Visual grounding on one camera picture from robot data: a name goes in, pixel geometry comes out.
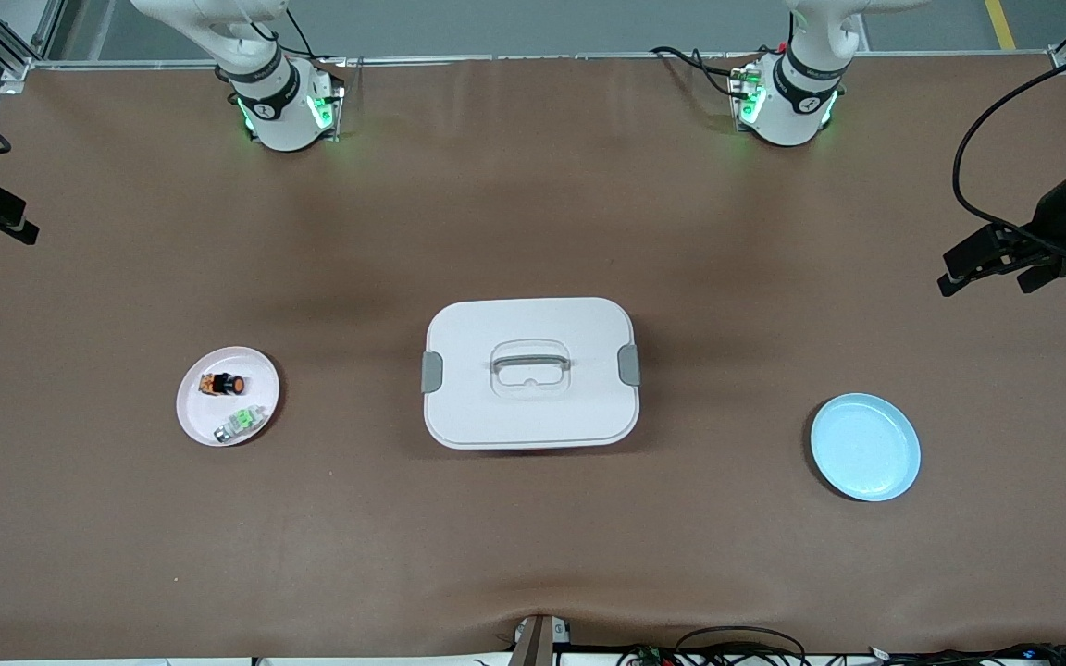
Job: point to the pink round plate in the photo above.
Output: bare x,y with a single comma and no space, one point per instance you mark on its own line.
200,407

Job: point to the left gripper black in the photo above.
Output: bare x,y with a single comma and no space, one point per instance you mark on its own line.
1057,220

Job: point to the white lidded box grey latches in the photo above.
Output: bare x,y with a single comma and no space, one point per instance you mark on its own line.
533,416

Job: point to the orange push-button switch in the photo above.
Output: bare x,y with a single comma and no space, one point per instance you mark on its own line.
232,383

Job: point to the brown table mat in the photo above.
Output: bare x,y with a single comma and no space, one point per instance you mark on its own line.
533,555

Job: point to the light blue round plate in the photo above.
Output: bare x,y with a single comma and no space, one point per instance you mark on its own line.
866,449

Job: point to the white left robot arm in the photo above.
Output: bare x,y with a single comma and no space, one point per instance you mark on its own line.
787,111

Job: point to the silver table edge rail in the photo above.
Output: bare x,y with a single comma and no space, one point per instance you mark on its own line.
542,57

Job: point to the brown metal stand bracket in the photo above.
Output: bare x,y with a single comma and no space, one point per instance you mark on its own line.
538,643

